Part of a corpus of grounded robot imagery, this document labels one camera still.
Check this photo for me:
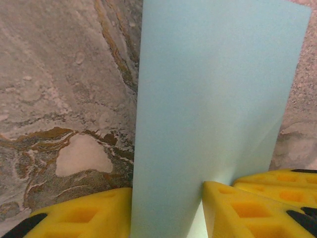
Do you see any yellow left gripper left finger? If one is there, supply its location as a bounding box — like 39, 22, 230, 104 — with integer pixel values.
6, 187, 134, 238

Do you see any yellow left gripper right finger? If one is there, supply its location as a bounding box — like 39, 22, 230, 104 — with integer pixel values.
202, 180, 317, 238

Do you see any light blue paper sheet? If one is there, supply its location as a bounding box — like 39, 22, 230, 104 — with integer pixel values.
130, 0, 312, 238

